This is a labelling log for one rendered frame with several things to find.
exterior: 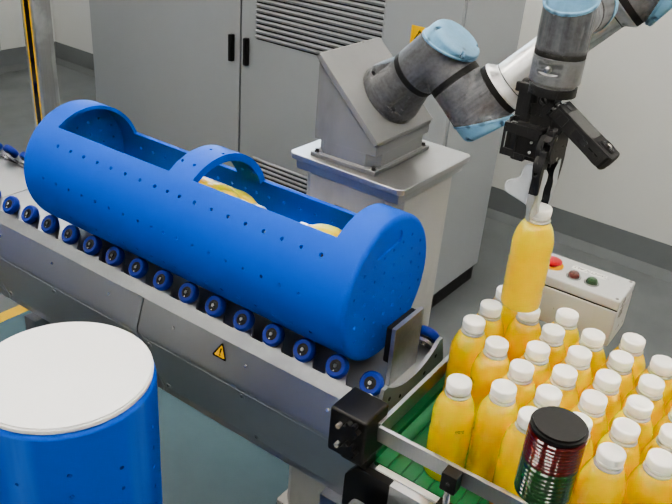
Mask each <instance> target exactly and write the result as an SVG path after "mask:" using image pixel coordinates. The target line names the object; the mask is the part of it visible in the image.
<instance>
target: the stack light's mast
mask: <svg viewBox="0 0 672 504"><path fill-rule="evenodd" d="M530 427H531V429H532V431H533V432H534V433H535V434H536V435H537V436H538V437H539V438H540V439H541V440H543V441H544V442H546V443H548V444H550V445H552V446H555V447H559V448H576V447H579V446H581V445H583V444H584V443H585V442H586V441H587V439H588V436H589V429H588V426H587V424H586V423H585V422H584V421H583V419H581V417H579V416H578V415H577V414H575V413H574V412H572V411H570V410H568V409H565V408H561V407H556V406H547V407H542V408H539V409H537V410H535V411H534V412H533V413H532V415H531V417H530Z"/></svg>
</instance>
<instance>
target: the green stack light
mask: <svg viewBox="0 0 672 504"><path fill-rule="evenodd" d="M578 471H579V470H578ZM578 471H577V472H576V473H575V474H573V475H571V476H567V477H552V476H548V475H545V474H543V473H540V472H539V471H537V470H535V469H534V468H533V467H531V466H530V465H529V464H528V463H527V461H526V460H525V458H524V456H523V453H522V451H521V455H520V459H519V463H518V467H517V471H516V475H515V479H514V487H515V490H516V492H517V494H518V495H519V496H520V497H521V498H522V499H523V500H524V501H525V502H527V503H528V504H568V502H569V500H570V497H571V494H572V491H573V487H574V484H575V481H576V477H577V474H578Z"/></svg>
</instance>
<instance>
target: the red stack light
mask: <svg viewBox="0 0 672 504"><path fill-rule="evenodd" d="M587 441H588V439H587ZM587 441H586V442H585V443H584V444H583V445H581V446H579V447H576V448H559V447H555V446H552V445H550V444H548V443H546V442H544V441H543V440H541V439H540V438H539V437H538V436H537V435H536V434H535V433H534V432H533V431H532V429H531V427H530V421H529V423H528V427H527V431H526V435H525V439H524V443H523V447H522V453H523V456H524V458H525V460H526V461H527V463H528V464H529V465H530V466H531V467H533V468H534V469H535V470H537V471H539V472H540V473H543V474H545V475H548V476H552V477H567V476H571V475H573V474H575V473H576V472H577V471H578V470H579V468H580V464H581V461H582V458H583V454H584V451H585V448H586V445H587Z"/></svg>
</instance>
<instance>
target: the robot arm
mask: <svg viewBox="0 0 672 504"><path fill-rule="evenodd" d="M542 4H543V7H542V12H541V17H540V23H539V28H538V33H537V37H535V38H534V39H533V40H531V41H530V42H529V43H527V44H526V45H524V46H523V47H522V48H520V49H519V50H518V51H516V52H515V53H514V54H512V55H511V56H509V57H508V58H507V59H505V60H504V61H503V62H501V63H500V64H498V65H496V64H486V65H485V66H484V67H482V68H480V66H479V65H478V63H477V62H476V60H477V58H478V56H479V53H480V51H479V48H478V44H477V42H476V40H475V39H474V37H473V36H472V35H471V34H470V33H469V32H468V31H467V30H466V29H465V28H464V27H463V26H461V25H460V24H458V23H456V22H454V21H452V20H448V19H440V20H437V21H436V22H434V23H433V24H432V25H430V26H429V27H427V28H425V29H424V30H423V31H422V33H421V34H420V35H419V36H417V37H416V38H415V39H414V40H413V41H412V42H411V43H409V44H408V45H407V46H406V47H405V48H404V49H403V50H401V51H400V52H399V53H398V54H397V55H396V56H394V57H391V58H389V59H386V60H384V61H381V62H378V63H376V64H374V65H373V66H371V67H370V68H369V69H368V70H367V71H366V72H365V74H364V78H363V84H364V89H365V92H366V94H367V97H368V99H369V100H370V102H371V103H372V105H373V106H374V108H375V109H376V110H377V111H378V112H379V113H380V114H381V115H382V116H384V117H385V118H386V119H388V120H390V121H391V122H394V123H397V124H405V123H407V122H409V121H410V120H411V119H413V118H414V117H415V116H416V115H417V113H418V111H419V110H420V108H421V107H422V105H423V103H424V102H425V100H426V98H427V97H428V96H429V95H431V94H432V95H433V97H434V98H435V100H436V101H437V103H438V104H439V106H440V107H441V109H442V110H443V112H444V113H445V114H446V116H447V117H448V119H449V120H450V122H451V123H452V125H453V126H454V127H453V128H454V129H456V130H457V132H458V133H459V135H460V136H461V137H462V138H463V140H465V141H467V142H472V141H475V140H477V139H479V138H481V137H483V136H485V135H487V134H489V133H491V132H493V131H495V130H497V129H499V128H501V127H503V126H504V130H503V135H502V140H501V146H500V151H499V153H500V154H504V155H507V156H510V158H511V159H514V160H518V161H521V162H522V161H524V160H528V161H531V162H534V163H533V164H532V163H530V164H527V165H525V166H524V168H523V170H522V171H521V173H520V177H518V178H513V179H508V180H507V181H506V183H505V190H506V192H507V193H509V194H510V195H512V196H513V197H515V198H516V199H518V200H520V201H521V202H523V203H524V204H525V205H526V221H530V220H531V219H532V218H533V217H534V216H535V215H536V214H537V213H538V212H539V207H540V203H541V202H543V203H546V204H549V202H550V200H551V197H552V195H553V192H554V189H555V187H556V183H557V180H558V178H559V175H560V172H561V168H562V165H563V161H564V158H565V152H566V147H567V144H568V138H569V139H570V140H571V141H572V142H573V143H574V144H575V145H576V146H577V147H578V148H579V150H580V151H581V152H582V153H583V154H584V155H585V156H586V157H587V158H588V159H589V161H590V162H591V163H592V164H593V165H594V166H596V167H597V169H599V170H602V169H605V168H606V167H608V166H609V165H611V164H612V163H613V162H614V161H615V160H616V159H617V158H618V157H619V155H620V153H619V152H618V151H617V150H616V148H615V147H614V146H613V144H612V143H611V142H609V141H608V140H607V139H606V138H605V137H604V136H603V135H602V134H601V133H600V132H599V131H598V130H597V129H596V128H595V127H594V126H593V125H592V124H591V123H590V122H589V120H588V119H587V118H586V117H585V116H584V115H583V114H582V113H581V112H580V111H579V110H578V109H577V108H576V107H575V106H574V105H573V104H572V103H571V102H570V101H568V102H565V103H563V104H562V100H572V99H574V98H576V94H577V90H578V86H580V84H581V79H582V75H583V71H584V66H585V62H586V57H587V53H588V51H590V50H591V49H593V48H594V47H595V46H597V45H598V44H600V43H601V42H603V41H604V40H606V39H607V38H608V37H610V36H611V35H613V34H614V33H616V32H617V31H619V30H620V29H621V28H623V27H635V28H636V27H638V26H639V25H641V24H642V23H644V22H645V25H648V26H649V27H650V26H652V25H653V24H655V23H656V22H657V21H658V20H659V19H660V18H661V17H663V16H664V15H665V14H666V13H667V12H668V11H670V10H671V9H672V0H543V2H542ZM559 104H560V105H559ZM558 105H559V106H558ZM555 108H556V109H555ZM513 112H515V114H512V113H513ZM513 120H514V121H517V122H518V123H517V122H512V121H513ZM506 131H507V135H506ZM505 135H506V141H505V146H504V147H503V145H504V140H505Z"/></svg>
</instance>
